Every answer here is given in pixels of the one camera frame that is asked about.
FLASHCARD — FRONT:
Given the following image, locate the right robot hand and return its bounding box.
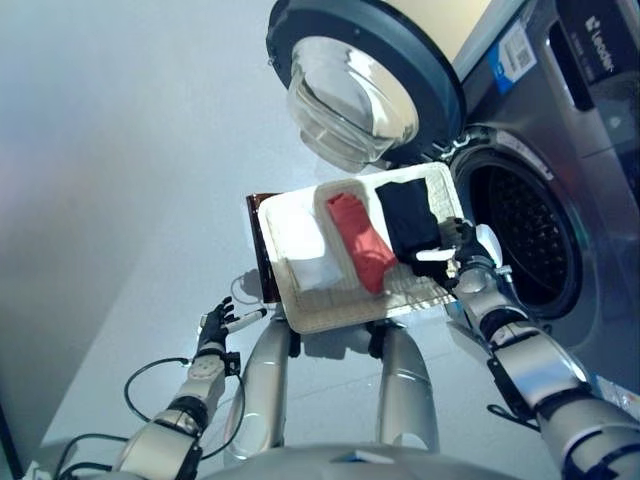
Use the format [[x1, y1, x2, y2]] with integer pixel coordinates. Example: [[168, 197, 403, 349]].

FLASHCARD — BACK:
[[413, 217, 505, 274]]

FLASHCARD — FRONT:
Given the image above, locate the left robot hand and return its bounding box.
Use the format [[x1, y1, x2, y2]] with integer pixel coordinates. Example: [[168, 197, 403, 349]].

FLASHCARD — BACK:
[[196, 296, 268, 357]]

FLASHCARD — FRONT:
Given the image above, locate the black cloth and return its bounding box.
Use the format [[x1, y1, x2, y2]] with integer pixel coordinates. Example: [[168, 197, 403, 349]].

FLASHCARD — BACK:
[[374, 179, 452, 281]]

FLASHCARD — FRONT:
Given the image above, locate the red cloth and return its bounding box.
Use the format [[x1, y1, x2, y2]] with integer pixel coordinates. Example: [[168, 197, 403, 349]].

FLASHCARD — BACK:
[[325, 192, 399, 296]]

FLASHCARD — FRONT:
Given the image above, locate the white cloth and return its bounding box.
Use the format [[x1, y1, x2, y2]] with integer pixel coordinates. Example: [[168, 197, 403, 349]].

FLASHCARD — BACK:
[[279, 209, 347, 296]]

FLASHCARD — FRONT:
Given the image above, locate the grey washing machine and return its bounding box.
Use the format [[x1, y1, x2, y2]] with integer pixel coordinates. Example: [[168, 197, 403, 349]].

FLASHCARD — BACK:
[[448, 0, 640, 397]]

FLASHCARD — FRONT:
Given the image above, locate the white robot body part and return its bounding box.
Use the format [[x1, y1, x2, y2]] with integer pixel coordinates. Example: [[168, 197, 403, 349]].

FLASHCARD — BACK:
[[224, 319, 302, 459]]

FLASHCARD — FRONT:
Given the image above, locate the white wicker tray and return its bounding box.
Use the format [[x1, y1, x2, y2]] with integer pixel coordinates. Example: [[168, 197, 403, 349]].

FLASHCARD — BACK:
[[257, 160, 474, 334]]

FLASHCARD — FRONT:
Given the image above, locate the right silver robot leg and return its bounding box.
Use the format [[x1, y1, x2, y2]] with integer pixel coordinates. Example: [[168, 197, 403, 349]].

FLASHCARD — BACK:
[[367, 322, 441, 454]]

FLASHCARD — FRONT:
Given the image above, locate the silver robot torso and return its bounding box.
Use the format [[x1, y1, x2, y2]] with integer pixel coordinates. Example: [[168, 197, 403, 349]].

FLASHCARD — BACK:
[[199, 442, 551, 480]]

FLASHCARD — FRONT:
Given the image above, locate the blue white washer label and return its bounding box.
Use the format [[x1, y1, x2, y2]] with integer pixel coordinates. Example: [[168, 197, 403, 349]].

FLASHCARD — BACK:
[[487, 22, 539, 96]]

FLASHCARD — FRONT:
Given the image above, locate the round glass washer door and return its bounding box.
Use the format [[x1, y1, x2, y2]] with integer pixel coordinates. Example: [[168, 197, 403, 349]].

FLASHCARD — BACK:
[[264, 0, 469, 169]]

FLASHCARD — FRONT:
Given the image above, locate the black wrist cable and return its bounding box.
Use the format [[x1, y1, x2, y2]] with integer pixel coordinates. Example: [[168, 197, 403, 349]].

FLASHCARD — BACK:
[[487, 403, 542, 434], [52, 357, 247, 480]]

